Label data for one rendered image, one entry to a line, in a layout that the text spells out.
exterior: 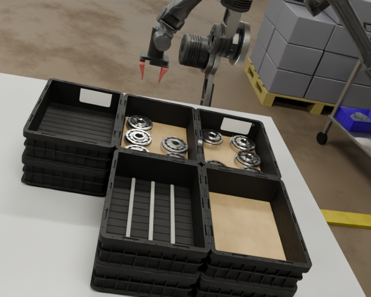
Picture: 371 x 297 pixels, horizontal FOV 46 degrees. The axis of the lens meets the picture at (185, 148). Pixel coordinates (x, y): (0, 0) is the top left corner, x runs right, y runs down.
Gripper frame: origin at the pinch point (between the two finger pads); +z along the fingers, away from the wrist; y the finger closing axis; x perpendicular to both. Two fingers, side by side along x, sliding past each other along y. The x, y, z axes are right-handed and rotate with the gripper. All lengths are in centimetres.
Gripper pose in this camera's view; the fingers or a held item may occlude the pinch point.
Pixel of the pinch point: (150, 78)
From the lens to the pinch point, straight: 166.4
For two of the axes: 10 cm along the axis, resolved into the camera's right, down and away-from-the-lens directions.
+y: 9.7, 1.6, 1.7
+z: -2.2, 8.5, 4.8
